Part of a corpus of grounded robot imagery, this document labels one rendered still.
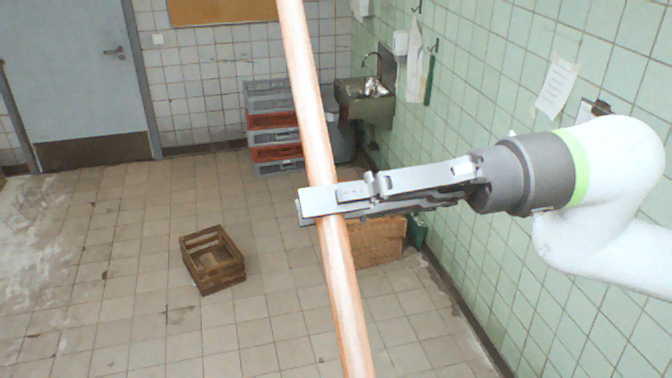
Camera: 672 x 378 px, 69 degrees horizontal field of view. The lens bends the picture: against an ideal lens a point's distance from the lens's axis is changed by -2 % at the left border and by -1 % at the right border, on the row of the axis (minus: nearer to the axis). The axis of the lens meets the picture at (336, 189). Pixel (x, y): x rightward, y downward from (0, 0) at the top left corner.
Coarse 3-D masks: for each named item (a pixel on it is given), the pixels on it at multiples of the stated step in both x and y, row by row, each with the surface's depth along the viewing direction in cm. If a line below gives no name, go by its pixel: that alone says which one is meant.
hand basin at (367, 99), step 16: (384, 48) 374; (384, 64) 379; (336, 80) 391; (352, 80) 395; (368, 80) 398; (384, 80) 385; (336, 96) 392; (352, 96) 396; (368, 96) 397; (384, 96) 363; (352, 112) 363; (368, 112) 366; (384, 112) 369; (384, 128) 380; (368, 144) 426
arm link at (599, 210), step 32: (576, 128) 57; (608, 128) 56; (640, 128) 55; (576, 160) 53; (608, 160) 54; (640, 160) 54; (576, 192) 54; (608, 192) 55; (640, 192) 55; (576, 224) 61; (608, 224) 59
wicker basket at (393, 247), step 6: (384, 240) 328; (390, 240) 329; (396, 240) 331; (378, 246) 329; (384, 246) 331; (390, 246) 332; (396, 246) 334; (378, 252) 332; (384, 252) 334; (390, 252) 335; (396, 252) 336; (366, 258) 333; (372, 258) 334
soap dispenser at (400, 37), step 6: (396, 30) 328; (402, 30) 328; (396, 36) 324; (402, 36) 323; (408, 36) 325; (396, 42) 326; (402, 42) 325; (408, 42) 327; (396, 48) 328; (402, 48) 328; (396, 54) 330; (402, 54) 330; (396, 60) 333; (402, 60) 333
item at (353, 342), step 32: (288, 0) 57; (288, 32) 56; (288, 64) 56; (320, 96) 55; (320, 128) 53; (320, 160) 52; (320, 224) 51; (352, 288) 49; (352, 320) 48; (352, 352) 47
